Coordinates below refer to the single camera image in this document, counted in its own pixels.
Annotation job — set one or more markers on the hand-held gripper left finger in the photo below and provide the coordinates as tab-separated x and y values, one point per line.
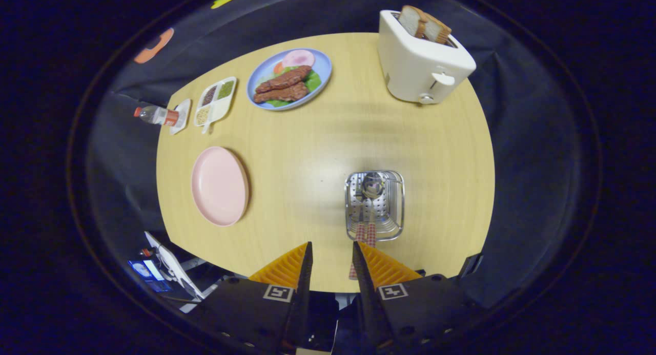
297	304

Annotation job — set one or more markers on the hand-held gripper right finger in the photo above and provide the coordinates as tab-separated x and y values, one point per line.
366	304

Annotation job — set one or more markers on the metal drain basket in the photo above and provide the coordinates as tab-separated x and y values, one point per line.
392	211

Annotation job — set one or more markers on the white sheet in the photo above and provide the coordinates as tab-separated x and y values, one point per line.
171	265

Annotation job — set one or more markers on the pink plate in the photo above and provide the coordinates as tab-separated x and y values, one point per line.
219	186

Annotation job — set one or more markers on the blue lit screen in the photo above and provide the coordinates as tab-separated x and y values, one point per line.
148	273

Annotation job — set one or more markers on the black backdrop cloth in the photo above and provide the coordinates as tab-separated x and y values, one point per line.
512	165

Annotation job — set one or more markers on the brown steak piece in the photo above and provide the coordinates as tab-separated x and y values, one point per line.
282	94
284	79

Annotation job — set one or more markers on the pale beans portion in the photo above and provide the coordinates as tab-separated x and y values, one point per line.
203	115

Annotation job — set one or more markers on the white divided dish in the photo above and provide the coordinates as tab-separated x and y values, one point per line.
219	106

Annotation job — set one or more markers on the white square coaster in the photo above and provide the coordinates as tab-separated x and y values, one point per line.
183	114

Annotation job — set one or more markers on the green lettuce leaf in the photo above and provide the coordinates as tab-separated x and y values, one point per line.
313	81

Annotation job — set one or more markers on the green beans portion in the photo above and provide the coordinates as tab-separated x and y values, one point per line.
225	89

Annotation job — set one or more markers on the dark brown beans portion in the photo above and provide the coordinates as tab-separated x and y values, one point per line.
209	95

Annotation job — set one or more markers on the clear bottle with red label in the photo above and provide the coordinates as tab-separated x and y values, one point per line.
159	116

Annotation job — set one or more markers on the orange carrot slice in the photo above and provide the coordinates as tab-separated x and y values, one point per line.
279	67

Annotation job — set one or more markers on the white toaster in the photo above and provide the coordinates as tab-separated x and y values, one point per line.
415	68

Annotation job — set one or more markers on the blue plate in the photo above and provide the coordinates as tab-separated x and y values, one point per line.
323	63

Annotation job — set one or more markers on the pink ham slice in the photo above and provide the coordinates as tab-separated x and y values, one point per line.
298	58

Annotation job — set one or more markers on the black bracket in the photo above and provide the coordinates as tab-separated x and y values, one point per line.
470	265

